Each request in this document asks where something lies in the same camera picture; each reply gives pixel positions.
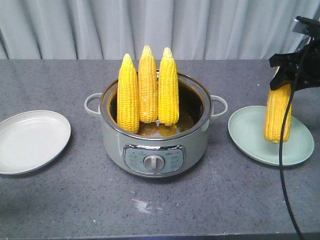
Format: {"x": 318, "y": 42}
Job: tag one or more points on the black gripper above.
{"x": 301, "y": 68}

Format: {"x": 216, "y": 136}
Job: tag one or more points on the yellow corn cob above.
{"x": 148, "y": 86}
{"x": 168, "y": 89}
{"x": 127, "y": 96}
{"x": 277, "y": 103}

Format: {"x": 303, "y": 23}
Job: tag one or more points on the light green plate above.
{"x": 246, "y": 128}

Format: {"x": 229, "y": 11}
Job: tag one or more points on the green electric cooking pot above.
{"x": 159, "y": 151}

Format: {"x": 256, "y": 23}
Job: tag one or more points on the white curtain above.
{"x": 108, "y": 29}

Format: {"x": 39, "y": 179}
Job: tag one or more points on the cream white plate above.
{"x": 31, "y": 140}

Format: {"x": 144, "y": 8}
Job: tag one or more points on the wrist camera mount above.
{"x": 306, "y": 26}

